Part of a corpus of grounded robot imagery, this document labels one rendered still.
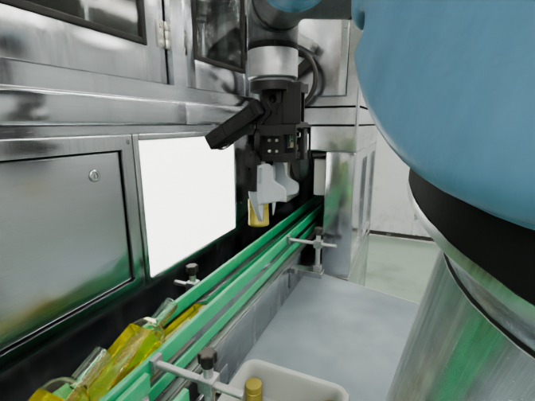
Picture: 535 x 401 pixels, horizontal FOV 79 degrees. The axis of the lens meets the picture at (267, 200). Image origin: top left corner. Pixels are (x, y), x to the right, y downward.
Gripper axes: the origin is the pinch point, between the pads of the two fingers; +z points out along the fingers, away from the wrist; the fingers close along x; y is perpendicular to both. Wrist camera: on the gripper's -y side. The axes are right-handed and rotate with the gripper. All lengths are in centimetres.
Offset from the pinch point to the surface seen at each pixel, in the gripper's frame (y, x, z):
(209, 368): -2.4, -13.3, 21.4
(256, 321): -13.5, 22.9, 37.6
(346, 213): 0, 71, 18
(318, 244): -5, 50, 23
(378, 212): -17, 347, 83
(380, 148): -20, 346, 8
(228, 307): -15.1, 11.6, 27.8
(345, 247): 0, 72, 31
